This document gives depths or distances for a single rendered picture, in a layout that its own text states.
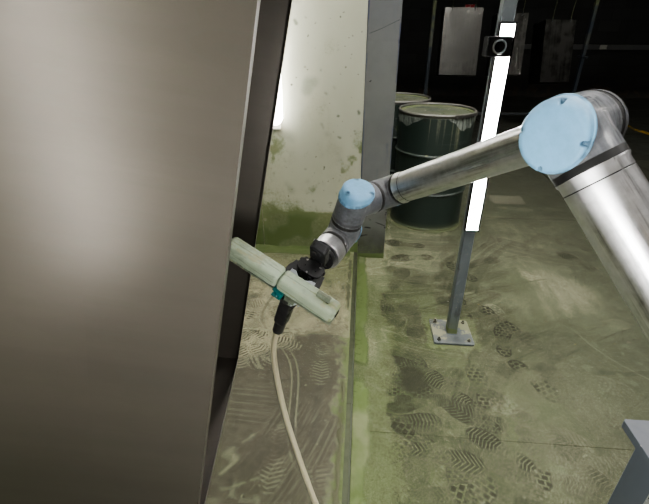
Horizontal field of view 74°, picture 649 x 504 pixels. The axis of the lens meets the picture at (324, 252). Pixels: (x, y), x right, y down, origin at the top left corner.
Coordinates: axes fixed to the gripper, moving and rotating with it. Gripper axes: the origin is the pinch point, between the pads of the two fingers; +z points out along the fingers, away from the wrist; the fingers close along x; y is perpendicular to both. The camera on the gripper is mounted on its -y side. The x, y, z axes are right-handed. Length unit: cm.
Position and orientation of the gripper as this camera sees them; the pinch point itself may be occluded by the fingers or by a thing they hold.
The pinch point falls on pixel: (287, 295)
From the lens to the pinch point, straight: 102.7
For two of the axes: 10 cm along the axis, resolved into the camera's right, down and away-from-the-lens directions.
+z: -4.6, 5.4, -7.1
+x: -8.3, -5.3, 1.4
